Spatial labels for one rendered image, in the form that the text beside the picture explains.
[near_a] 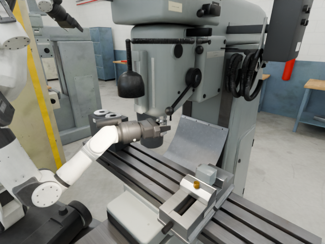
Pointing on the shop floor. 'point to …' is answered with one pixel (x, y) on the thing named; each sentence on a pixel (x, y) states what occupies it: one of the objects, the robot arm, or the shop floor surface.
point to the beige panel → (36, 108)
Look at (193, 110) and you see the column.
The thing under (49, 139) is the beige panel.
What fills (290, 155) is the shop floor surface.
